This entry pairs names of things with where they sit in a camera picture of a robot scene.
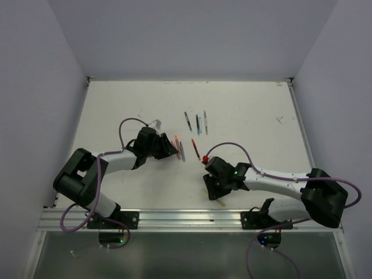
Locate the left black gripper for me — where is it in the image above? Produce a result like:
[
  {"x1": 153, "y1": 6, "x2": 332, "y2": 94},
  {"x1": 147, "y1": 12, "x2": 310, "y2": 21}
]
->
[{"x1": 145, "y1": 132, "x2": 178, "y2": 159}]

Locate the yellow highlighter pen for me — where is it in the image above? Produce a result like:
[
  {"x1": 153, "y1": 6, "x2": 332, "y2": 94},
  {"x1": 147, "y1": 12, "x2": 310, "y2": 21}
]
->
[{"x1": 203, "y1": 190, "x2": 227, "y2": 208}]

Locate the orange highlighter pen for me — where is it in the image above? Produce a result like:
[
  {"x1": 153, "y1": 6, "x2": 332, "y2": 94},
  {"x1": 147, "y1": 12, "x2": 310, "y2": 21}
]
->
[{"x1": 175, "y1": 135, "x2": 181, "y2": 160}]

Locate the purple highlighter pen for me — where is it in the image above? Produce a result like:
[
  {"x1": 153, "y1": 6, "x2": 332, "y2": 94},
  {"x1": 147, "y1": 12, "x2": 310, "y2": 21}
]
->
[{"x1": 180, "y1": 141, "x2": 186, "y2": 162}]

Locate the red capped pen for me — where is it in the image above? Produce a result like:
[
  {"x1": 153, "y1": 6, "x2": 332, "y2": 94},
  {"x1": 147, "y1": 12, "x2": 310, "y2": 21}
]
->
[{"x1": 191, "y1": 138, "x2": 201, "y2": 161}]

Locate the thin green fineliner pen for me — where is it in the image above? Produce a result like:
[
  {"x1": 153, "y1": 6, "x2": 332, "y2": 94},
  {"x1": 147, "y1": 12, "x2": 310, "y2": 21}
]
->
[{"x1": 203, "y1": 110, "x2": 208, "y2": 135}]

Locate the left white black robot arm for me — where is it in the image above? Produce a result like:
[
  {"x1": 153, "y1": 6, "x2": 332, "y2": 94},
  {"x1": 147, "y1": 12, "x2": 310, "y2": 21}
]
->
[{"x1": 53, "y1": 127, "x2": 178, "y2": 228}]

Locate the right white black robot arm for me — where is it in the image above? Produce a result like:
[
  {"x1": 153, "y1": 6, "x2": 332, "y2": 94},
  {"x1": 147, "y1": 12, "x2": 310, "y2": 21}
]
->
[{"x1": 202, "y1": 156, "x2": 348, "y2": 229}]

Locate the blue gel pen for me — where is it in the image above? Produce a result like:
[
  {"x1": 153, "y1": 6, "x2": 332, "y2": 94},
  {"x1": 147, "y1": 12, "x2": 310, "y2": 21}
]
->
[{"x1": 195, "y1": 114, "x2": 201, "y2": 135}]

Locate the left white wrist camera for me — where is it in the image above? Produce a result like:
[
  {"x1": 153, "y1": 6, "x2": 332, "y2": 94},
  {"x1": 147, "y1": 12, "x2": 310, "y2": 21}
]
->
[{"x1": 148, "y1": 119, "x2": 162, "y2": 134}]

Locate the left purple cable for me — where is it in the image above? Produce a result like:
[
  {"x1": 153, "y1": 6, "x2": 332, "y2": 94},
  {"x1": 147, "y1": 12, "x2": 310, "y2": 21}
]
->
[{"x1": 59, "y1": 117, "x2": 151, "y2": 249}]

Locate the purple cable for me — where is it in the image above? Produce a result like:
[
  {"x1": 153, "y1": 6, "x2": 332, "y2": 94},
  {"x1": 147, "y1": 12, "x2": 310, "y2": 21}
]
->
[
  {"x1": 206, "y1": 142, "x2": 363, "y2": 279},
  {"x1": 59, "y1": 117, "x2": 151, "y2": 249}
]

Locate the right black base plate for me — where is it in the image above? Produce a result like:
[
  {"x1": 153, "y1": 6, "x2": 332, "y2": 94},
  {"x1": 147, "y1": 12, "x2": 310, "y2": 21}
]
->
[{"x1": 240, "y1": 211, "x2": 293, "y2": 230}]

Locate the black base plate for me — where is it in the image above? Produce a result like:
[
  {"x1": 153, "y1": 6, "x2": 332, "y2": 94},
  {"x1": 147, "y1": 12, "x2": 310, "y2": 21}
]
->
[
  {"x1": 240, "y1": 211, "x2": 293, "y2": 230},
  {"x1": 87, "y1": 210, "x2": 140, "y2": 230}
]

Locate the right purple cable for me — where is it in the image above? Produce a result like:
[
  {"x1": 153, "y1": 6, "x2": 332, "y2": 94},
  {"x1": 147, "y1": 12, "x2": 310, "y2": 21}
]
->
[{"x1": 206, "y1": 142, "x2": 363, "y2": 279}]

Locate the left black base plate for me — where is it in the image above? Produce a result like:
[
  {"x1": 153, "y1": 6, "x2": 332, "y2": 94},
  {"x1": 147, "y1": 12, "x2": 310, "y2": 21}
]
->
[{"x1": 87, "y1": 210, "x2": 140, "y2": 230}]

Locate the aluminium front rail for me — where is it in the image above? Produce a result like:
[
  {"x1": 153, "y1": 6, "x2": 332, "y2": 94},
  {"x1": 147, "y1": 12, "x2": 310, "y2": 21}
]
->
[{"x1": 37, "y1": 208, "x2": 344, "y2": 233}]

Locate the aluminium rail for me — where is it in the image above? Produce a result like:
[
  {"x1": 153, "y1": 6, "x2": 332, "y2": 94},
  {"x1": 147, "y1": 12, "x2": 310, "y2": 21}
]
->
[
  {"x1": 286, "y1": 77, "x2": 331, "y2": 209},
  {"x1": 37, "y1": 208, "x2": 344, "y2": 233}
]

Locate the aluminium right side rail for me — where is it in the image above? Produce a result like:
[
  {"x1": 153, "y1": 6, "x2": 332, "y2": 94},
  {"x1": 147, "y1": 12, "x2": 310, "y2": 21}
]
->
[{"x1": 286, "y1": 77, "x2": 331, "y2": 209}]

